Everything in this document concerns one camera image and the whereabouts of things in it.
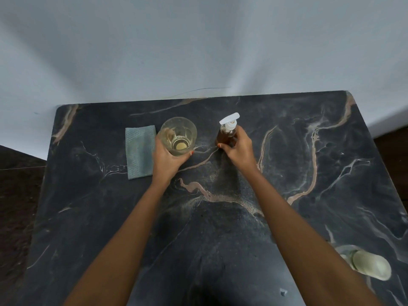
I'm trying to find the clear drinking glass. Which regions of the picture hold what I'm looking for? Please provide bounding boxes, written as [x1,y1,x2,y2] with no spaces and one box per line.
[158,117,197,157]

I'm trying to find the person's right hand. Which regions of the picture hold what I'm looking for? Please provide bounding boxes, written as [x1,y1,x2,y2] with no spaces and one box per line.
[217,125,259,176]

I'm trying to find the amber pump bottle white dispenser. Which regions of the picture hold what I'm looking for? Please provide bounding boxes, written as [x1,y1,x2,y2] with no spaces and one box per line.
[217,113,240,149]

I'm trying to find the person's left hand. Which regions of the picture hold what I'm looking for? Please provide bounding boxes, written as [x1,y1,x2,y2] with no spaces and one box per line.
[151,135,195,186]

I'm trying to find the person's left forearm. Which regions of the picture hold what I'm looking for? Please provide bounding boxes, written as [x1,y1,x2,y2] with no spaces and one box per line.
[63,179,174,306]

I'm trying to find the grey-green folded cleaning cloth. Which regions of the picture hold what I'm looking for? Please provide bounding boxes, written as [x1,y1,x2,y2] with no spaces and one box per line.
[125,125,157,180]

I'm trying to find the person's right forearm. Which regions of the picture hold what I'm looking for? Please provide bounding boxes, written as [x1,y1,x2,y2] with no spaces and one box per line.
[237,166,383,306]

